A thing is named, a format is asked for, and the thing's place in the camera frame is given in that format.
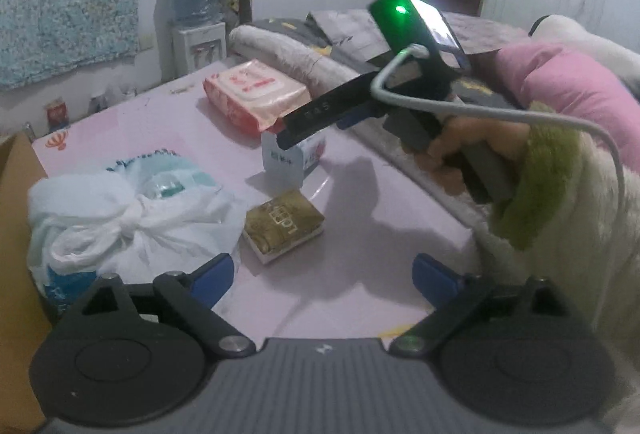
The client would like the red canister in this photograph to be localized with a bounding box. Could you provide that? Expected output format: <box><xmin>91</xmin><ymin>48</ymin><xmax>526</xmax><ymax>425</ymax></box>
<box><xmin>45</xmin><ymin>99</ymin><xmax>68</xmax><ymax>132</ymax></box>

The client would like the dark grey blanket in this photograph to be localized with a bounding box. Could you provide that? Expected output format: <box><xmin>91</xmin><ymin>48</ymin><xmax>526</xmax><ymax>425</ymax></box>
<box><xmin>305</xmin><ymin>9</ymin><xmax>531</xmax><ymax>115</ymax></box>

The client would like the gold brown packet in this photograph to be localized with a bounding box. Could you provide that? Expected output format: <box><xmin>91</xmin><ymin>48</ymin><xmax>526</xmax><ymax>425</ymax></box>
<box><xmin>241</xmin><ymin>189</ymin><xmax>326</xmax><ymax>265</ymax></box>

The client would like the person's right forearm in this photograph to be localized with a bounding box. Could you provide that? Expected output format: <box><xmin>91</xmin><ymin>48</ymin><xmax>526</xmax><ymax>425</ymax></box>
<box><xmin>487</xmin><ymin>124</ymin><xmax>640</xmax><ymax>434</ymax></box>

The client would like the small white and blue box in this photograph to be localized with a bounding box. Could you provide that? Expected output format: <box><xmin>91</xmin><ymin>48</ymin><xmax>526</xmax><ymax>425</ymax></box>
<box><xmin>261</xmin><ymin>127</ymin><xmax>327</xmax><ymax>189</ymax></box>

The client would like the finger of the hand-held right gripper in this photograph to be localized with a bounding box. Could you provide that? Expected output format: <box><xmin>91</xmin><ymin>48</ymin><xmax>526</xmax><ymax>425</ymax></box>
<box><xmin>336</xmin><ymin>107</ymin><xmax>388</xmax><ymax>131</ymax></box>
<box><xmin>276</xmin><ymin>72</ymin><xmax>386</xmax><ymax>150</ymax></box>

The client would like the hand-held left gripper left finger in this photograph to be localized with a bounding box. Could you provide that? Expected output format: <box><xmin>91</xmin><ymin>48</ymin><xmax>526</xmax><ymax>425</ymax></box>
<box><xmin>82</xmin><ymin>253</ymin><xmax>256</xmax><ymax>360</ymax></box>

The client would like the pink wet wipes pack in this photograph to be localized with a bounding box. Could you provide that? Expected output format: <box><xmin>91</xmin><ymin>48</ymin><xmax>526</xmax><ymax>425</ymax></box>
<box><xmin>202</xmin><ymin>59</ymin><xmax>308</xmax><ymax>137</ymax></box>

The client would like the white plush blanket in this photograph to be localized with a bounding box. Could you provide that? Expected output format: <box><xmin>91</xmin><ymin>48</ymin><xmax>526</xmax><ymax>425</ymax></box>
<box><xmin>530</xmin><ymin>14</ymin><xmax>640</xmax><ymax>100</ymax></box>

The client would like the person's right hand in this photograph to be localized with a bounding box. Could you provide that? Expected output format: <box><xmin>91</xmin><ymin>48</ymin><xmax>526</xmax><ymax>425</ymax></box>
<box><xmin>415</xmin><ymin>114</ymin><xmax>531</xmax><ymax>195</ymax></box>

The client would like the tied white plastic bag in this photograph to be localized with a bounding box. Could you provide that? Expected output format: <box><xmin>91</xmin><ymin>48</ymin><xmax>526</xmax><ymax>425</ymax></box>
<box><xmin>27</xmin><ymin>149</ymin><xmax>241</xmax><ymax>320</ymax></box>

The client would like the pink blanket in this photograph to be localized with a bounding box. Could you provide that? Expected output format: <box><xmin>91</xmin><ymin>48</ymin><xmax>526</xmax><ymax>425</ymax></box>
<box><xmin>492</xmin><ymin>42</ymin><xmax>640</xmax><ymax>140</ymax></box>

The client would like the grey cable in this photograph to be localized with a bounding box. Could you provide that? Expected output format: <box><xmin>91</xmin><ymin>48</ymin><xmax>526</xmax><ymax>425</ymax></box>
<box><xmin>371</xmin><ymin>43</ymin><xmax>623</xmax><ymax>235</ymax></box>

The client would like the brown cardboard box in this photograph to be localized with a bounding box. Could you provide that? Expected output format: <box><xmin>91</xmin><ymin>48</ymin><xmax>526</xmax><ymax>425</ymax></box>
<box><xmin>0</xmin><ymin>131</ymin><xmax>56</xmax><ymax>434</ymax></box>

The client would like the rolled cream blanket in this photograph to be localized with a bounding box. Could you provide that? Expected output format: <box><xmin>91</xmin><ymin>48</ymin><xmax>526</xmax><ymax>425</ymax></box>
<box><xmin>229</xmin><ymin>23</ymin><xmax>381</xmax><ymax>100</ymax></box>

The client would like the white water dispenser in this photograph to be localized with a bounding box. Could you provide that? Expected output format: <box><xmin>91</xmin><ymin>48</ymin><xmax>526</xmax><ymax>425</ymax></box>
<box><xmin>170</xmin><ymin>22</ymin><xmax>228</xmax><ymax>80</ymax></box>

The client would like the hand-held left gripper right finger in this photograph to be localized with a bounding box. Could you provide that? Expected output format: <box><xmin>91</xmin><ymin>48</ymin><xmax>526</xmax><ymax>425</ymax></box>
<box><xmin>389</xmin><ymin>253</ymin><xmax>571</xmax><ymax>357</ymax></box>

